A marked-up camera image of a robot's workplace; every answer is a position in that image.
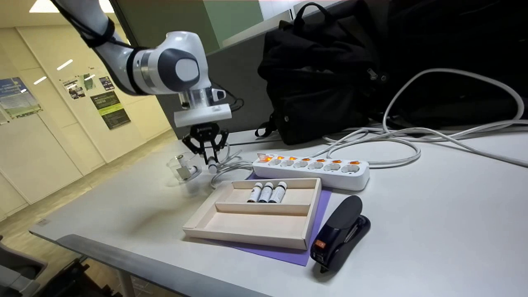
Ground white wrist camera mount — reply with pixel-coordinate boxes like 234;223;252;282
173;86;234;130

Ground batteries in tray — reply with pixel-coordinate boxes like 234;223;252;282
269;180;289;205

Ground black stapler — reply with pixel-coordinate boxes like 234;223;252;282
308;193;373;276

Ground clear plastic cup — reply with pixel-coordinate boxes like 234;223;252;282
173;152;204;187

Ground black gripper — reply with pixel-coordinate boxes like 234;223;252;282
181;122;229;167

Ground dark office chair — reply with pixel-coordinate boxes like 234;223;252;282
0;236;120;297

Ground blue wall poster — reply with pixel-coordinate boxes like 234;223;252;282
0;76;43;121

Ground bright ceiling light panel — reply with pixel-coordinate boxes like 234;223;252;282
28;0;119;17

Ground purple paper sheet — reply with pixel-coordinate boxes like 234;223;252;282
219;170;335;269

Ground white cable bundle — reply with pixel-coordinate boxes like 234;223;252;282
312;117;528;170

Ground small wall notice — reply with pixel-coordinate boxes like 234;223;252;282
61;78;87;102
81;71;97;93
97;74;117;93

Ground black backpack with handle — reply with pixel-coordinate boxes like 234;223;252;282
254;2;388;147

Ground wooden two-compartment tray box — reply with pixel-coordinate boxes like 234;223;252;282
181;175;323;253

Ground gray desk partition panel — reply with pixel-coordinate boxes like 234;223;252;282
163;7;310;142

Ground thick white power cord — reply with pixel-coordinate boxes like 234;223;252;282
325;66;528;170

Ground white multi-socket power strip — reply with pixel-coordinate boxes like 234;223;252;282
251;152;371;193

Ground black green wall poster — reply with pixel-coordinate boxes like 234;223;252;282
89;89;133;132

